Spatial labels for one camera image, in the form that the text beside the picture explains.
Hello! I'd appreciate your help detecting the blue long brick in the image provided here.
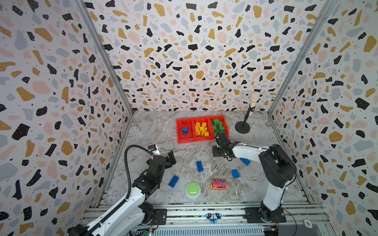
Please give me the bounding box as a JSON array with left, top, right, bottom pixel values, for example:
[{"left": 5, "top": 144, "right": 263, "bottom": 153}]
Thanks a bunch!
[
  {"left": 196, "top": 161, "right": 204, "bottom": 173},
  {"left": 168, "top": 175, "right": 179, "bottom": 188}
]

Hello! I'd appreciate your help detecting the blue square brick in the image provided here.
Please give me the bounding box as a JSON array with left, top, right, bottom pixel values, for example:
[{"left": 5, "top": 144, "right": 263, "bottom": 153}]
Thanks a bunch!
[
  {"left": 231, "top": 169, "right": 240, "bottom": 179},
  {"left": 182, "top": 127, "right": 189, "bottom": 135}
]

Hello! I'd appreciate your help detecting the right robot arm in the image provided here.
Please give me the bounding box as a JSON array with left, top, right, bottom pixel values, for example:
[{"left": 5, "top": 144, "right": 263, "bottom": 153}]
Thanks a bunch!
[{"left": 213, "top": 133, "right": 297, "bottom": 222}]

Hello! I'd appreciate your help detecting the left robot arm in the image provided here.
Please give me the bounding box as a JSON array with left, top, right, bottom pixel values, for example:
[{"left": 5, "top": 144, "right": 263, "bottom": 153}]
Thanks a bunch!
[{"left": 69, "top": 145, "right": 177, "bottom": 236}]

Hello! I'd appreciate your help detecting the right red bin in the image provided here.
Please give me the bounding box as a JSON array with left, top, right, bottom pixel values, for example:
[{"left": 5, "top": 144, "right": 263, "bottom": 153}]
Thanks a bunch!
[{"left": 209, "top": 116, "right": 229, "bottom": 138}]

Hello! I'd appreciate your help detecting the red bin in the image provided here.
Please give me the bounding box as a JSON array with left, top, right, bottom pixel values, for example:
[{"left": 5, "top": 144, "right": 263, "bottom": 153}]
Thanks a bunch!
[
  {"left": 209, "top": 116, "right": 229, "bottom": 138},
  {"left": 193, "top": 117, "right": 214, "bottom": 142},
  {"left": 176, "top": 118, "right": 195, "bottom": 144}
]

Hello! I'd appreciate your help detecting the middle red bin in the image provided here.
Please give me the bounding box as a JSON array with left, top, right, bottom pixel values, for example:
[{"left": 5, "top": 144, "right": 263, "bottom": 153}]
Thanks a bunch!
[{"left": 193, "top": 117, "right": 214, "bottom": 142}]

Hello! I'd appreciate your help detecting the wooden microphone on black stand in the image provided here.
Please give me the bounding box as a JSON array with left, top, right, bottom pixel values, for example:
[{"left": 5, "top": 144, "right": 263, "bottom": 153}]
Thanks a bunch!
[{"left": 235, "top": 92, "right": 259, "bottom": 134}]

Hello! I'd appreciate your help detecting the left red bin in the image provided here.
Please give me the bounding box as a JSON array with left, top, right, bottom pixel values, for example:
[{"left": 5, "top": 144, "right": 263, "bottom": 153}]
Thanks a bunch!
[{"left": 176, "top": 118, "right": 195, "bottom": 144}]

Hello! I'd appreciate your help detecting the colourful card box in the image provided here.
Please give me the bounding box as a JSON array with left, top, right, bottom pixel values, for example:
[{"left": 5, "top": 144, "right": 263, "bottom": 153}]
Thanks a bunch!
[{"left": 211, "top": 178, "right": 227, "bottom": 190}]

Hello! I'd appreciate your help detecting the green push button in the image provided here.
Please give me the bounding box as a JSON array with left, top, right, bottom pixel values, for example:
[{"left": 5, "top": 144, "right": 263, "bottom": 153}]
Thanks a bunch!
[{"left": 186, "top": 182, "right": 201, "bottom": 199}]

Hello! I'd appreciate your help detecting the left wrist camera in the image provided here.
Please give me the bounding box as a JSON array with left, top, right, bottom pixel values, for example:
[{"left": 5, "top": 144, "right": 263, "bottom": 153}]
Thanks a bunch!
[{"left": 148, "top": 144, "right": 160, "bottom": 156}]

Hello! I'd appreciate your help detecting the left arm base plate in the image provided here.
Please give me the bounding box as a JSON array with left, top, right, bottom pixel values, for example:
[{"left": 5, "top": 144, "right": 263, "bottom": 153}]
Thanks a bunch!
[{"left": 142, "top": 208, "right": 167, "bottom": 226}]

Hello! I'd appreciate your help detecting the blue clip on rail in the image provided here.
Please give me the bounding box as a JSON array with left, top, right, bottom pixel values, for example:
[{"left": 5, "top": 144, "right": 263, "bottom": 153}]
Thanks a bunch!
[{"left": 206, "top": 213, "right": 222, "bottom": 224}]

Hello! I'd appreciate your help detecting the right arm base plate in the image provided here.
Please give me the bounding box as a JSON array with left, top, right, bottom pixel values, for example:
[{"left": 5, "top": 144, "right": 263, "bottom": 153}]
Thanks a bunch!
[{"left": 244, "top": 207, "right": 286, "bottom": 223}]

